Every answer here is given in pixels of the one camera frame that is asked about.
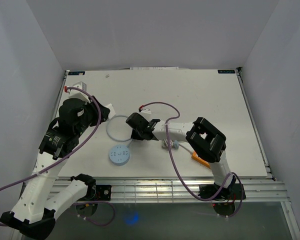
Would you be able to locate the light blue power cable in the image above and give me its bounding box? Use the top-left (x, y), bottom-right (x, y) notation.
top-left (106, 115), bottom-right (135, 148)

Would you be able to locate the round light blue socket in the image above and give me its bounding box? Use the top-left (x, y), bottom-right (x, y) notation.
top-left (108, 144), bottom-right (131, 166)

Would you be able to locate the white usb charger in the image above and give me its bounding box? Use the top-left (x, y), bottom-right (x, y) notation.
top-left (105, 103), bottom-right (116, 121)

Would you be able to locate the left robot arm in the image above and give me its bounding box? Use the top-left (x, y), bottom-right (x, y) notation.
top-left (0, 97), bottom-right (115, 240)

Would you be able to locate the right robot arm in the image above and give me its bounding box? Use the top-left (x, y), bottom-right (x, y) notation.
top-left (125, 112), bottom-right (236, 200)

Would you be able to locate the orange power strip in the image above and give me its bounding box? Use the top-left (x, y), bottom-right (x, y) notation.
top-left (191, 151), bottom-right (210, 169)

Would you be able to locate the white bundled power cable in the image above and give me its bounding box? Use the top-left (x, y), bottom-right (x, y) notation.
top-left (161, 139), bottom-right (197, 157)

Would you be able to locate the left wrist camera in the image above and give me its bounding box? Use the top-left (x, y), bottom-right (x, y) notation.
top-left (64, 81), bottom-right (89, 103)

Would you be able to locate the light blue wall plug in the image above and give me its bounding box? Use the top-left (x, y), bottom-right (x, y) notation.
top-left (172, 140), bottom-right (180, 150)

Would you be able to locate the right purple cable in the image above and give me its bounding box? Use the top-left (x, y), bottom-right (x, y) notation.
top-left (142, 101), bottom-right (243, 221)

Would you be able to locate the purple cable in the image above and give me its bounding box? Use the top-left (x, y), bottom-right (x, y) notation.
top-left (0, 86), bottom-right (116, 228)
top-left (142, 101), bottom-right (243, 221)

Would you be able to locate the aluminium frame rail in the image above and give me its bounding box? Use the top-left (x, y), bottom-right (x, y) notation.
top-left (96, 178), bottom-right (290, 204)

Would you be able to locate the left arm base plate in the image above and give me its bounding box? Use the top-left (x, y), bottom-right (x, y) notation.
top-left (78, 184), bottom-right (112, 201)

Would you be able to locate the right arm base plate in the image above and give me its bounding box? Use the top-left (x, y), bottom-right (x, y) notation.
top-left (198, 183), bottom-right (247, 202)

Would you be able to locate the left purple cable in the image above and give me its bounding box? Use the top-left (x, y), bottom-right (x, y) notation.
top-left (0, 86), bottom-right (116, 228)

